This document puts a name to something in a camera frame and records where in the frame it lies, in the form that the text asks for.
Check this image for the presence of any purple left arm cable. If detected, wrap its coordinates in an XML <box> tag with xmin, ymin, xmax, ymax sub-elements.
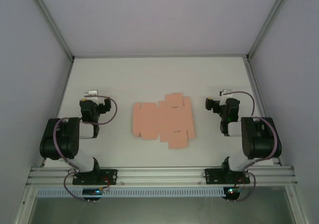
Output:
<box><xmin>53</xmin><ymin>95</ymin><xmax>118</xmax><ymax>203</ymax></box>

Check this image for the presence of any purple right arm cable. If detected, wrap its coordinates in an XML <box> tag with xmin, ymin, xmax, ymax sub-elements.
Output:
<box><xmin>225</xmin><ymin>90</ymin><xmax>279</xmax><ymax>203</ymax></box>

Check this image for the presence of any pink paper box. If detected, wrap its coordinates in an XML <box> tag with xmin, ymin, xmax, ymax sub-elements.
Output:
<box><xmin>133</xmin><ymin>92</ymin><xmax>196</xmax><ymax>149</ymax></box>

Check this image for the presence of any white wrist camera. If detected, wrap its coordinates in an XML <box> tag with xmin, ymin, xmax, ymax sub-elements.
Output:
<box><xmin>218</xmin><ymin>89</ymin><xmax>234</xmax><ymax>108</ymax></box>
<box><xmin>83</xmin><ymin>90</ymin><xmax>99</xmax><ymax>99</ymax></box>

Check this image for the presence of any right controller board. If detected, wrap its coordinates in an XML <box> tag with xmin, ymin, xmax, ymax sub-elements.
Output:
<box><xmin>223</xmin><ymin>187</ymin><xmax>242</xmax><ymax>200</ymax></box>

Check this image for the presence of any left controller board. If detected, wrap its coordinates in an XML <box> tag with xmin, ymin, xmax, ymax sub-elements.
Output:
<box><xmin>82</xmin><ymin>188</ymin><xmax>103</xmax><ymax>200</ymax></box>

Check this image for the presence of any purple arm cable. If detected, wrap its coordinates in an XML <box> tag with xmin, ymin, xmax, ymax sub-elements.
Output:
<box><xmin>225</xmin><ymin>90</ymin><xmax>279</xmax><ymax>203</ymax></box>
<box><xmin>53</xmin><ymin>95</ymin><xmax>118</xmax><ymax>203</ymax></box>

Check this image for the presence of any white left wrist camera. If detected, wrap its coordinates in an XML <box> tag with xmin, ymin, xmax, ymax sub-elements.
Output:
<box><xmin>83</xmin><ymin>90</ymin><xmax>99</xmax><ymax>99</ymax></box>

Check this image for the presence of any aluminium mounting rail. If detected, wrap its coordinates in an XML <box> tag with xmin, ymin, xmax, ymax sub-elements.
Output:
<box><xmin>26</xmin><ymin>166</ymin><xmax>299</xmax><ymax>186</ymax></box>

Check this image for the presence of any aluminium frame post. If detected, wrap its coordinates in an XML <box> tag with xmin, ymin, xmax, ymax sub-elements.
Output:
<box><xmin>24</xmin><ymin>0</ymin><xmax>75</xmax><ymax>60</ymax></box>
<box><xmin>285</xmin><ymin>185</ymin><xmax>310</xmax><ymax>224</ymax></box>
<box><xmin>246</xmin><ymin>0</ymin><xmax>294</xmax><ymax>60</ymax></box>
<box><xmin>13</xmin><ymin>186</ymin><xmax>38</xmax><ymax>224</ymax></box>

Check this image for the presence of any slotted pale blue cable duct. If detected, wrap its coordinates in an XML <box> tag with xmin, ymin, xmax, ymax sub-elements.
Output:
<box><xmin>37</xmin><ymin>187</ymin><xmax>225</xmax><ymax>199</ymax></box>

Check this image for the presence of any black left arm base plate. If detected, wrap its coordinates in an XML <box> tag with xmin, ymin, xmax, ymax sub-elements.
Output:
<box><xmin>72</xmin><ymin>168</ymin><xmax>118</xmax><ymax>186</ymax></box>

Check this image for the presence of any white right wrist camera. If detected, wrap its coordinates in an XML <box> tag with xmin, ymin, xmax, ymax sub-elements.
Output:
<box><xmin>218</xmin><ymin>89</ymin><xmax>234</xmax><ymax>108</ymax></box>

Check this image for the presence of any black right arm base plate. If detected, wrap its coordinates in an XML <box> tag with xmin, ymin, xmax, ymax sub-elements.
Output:
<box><xmin>204</xmin><ymin>168</ymin><xmax>251</xmax><ymax>186</ymax></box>

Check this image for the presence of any aluminium lower frame post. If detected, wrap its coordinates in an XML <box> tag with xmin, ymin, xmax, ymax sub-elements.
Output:
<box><xmin>285</xmin><ymin>185</ymin><xmax>310</xmax><ymax>224</ymax></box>
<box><xmin>13</xmin><ymin>186</ymin><xmax>38</xmax><ymax>224</ymax></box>

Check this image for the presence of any controller board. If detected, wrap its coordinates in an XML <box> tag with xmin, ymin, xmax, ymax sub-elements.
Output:
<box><xmin>82</xmin><ymin>188</ymin><xmax>103</xmax><ymax>200</ymax></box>
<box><xmin>223</xmin><ymin>187</ymin><xmax>242</xmax><ymax>200</ymax></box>

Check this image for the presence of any aluminium table side rail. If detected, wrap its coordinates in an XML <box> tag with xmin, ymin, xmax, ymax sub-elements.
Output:
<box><xmin>243</xmin><ymin>58</ymin><xmax>284</xmax><ymax>166</ymax></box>
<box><xmin>39</xmin><ymin>58</ymin><xmax>75</xmax><ymax>168</ymax></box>

